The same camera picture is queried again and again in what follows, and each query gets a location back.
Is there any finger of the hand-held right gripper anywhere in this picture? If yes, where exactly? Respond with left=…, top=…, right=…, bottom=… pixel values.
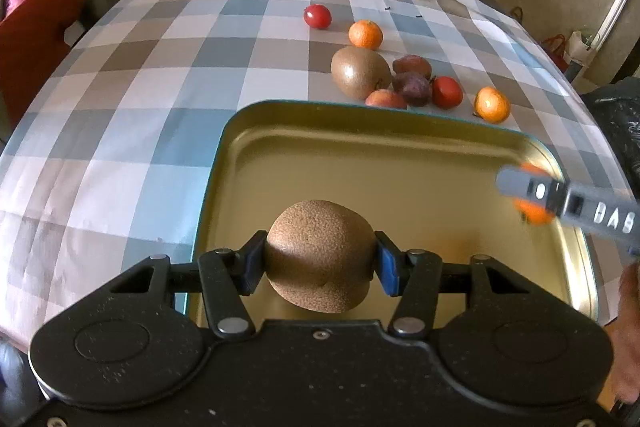
left=495, top=165, right=568, bottom=214

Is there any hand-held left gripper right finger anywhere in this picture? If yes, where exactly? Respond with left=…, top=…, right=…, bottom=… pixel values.
left=374, top=231, right=531, bottom=341

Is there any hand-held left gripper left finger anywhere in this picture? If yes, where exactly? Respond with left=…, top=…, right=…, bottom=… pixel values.
left=110, top=231, right=268, bottom=341

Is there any tangerine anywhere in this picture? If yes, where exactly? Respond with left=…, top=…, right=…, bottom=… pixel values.
left=474, top=86, right=511, bottom=124
left=515, top=163, right=556, bottom=228
left=348, top=20, right=384, bottom=50

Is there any brown kiwi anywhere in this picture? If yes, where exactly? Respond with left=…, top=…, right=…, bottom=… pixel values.
left=265, top=200, right=377, bottom=314
left=330, top=47, right=392, bottom=102

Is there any gold metal tray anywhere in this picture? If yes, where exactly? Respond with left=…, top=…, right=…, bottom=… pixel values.
left=185, top=99, right=601, bottom=333

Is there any red tomato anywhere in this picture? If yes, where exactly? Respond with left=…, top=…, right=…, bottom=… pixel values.
left=431, top=76, right=464, bottom=110
left=303, top=4, right=333, bottom=30

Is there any red plum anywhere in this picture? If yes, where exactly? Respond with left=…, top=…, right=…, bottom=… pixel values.
left=365, top=89, right=408, bottom=110

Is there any person's right hand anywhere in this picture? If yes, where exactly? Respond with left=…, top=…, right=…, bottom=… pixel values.
left=612, top=259, right=640, bottom=405

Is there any dark cloth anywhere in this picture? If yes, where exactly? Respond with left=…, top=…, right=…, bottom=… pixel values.
left=582, top=77, right=640, bottom=208

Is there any red bag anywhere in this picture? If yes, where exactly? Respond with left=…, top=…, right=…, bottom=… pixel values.
left=542, top=34, right=571, bottom=70

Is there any white bag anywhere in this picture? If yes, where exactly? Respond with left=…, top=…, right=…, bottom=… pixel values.
left=567, top=29, right=601, bottom=78

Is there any checked tablecloth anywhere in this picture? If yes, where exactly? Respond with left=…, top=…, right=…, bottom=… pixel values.
left=0, top=0, right=638, bottom=353

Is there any red chair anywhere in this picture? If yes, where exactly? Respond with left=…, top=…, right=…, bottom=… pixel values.
left=0, top=0, right=103, bottom=132

